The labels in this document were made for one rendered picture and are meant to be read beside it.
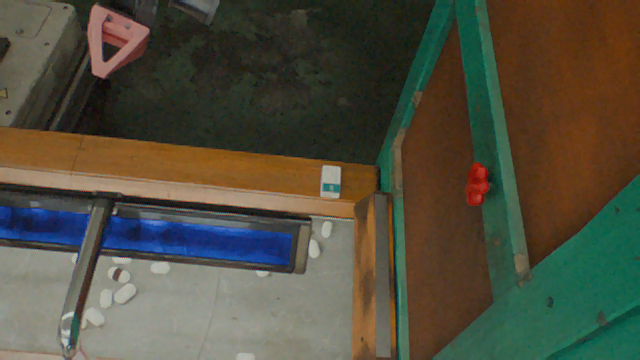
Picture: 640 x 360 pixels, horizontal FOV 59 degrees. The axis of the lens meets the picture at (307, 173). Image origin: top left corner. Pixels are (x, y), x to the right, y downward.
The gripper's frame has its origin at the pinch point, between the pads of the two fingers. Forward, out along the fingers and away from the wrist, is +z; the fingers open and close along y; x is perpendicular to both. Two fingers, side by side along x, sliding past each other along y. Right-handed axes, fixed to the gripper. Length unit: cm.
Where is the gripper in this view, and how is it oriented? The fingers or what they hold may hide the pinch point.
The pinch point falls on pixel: (101, 69)
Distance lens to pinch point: 68.8
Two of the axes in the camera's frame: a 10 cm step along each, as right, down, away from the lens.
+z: -1.3, 8.3, -5.5
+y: -4.3, 4.5, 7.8
